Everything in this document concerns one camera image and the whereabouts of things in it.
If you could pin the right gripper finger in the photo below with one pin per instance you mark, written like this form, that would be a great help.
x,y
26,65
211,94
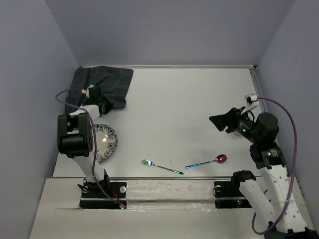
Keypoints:
x,y
222,125
224,117

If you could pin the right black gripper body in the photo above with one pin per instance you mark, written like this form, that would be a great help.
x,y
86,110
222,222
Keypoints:
x,y
243,126

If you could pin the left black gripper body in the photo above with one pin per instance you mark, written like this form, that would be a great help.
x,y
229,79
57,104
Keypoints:
x,y
106,104

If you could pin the dark plaid cloth napkin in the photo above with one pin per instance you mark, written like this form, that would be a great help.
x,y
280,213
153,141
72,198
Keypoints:
x,y
113,82

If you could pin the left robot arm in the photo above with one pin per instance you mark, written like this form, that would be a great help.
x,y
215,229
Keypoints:
x,y
76,137

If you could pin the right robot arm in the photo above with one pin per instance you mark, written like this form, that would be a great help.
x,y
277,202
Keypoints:
x,y
278,209

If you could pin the blue floral plate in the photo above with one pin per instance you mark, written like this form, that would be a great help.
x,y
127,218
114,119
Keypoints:
x,y
107,141

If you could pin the iridescent spoon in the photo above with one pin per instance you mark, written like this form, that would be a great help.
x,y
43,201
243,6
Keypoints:
x,y
219,159

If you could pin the iridescent fork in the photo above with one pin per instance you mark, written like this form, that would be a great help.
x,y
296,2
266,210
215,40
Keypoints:
x,y
151,164

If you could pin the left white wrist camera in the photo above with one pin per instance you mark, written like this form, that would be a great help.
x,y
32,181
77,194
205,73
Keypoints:
x,y
91,91

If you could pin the aluminium table edge rail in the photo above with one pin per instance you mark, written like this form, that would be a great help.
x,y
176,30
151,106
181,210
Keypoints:
x,y
250,67

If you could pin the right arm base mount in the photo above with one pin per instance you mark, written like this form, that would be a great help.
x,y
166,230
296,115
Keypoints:
x,y
227,197

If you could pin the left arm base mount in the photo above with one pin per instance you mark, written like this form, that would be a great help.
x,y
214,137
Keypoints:
x,y
93,198

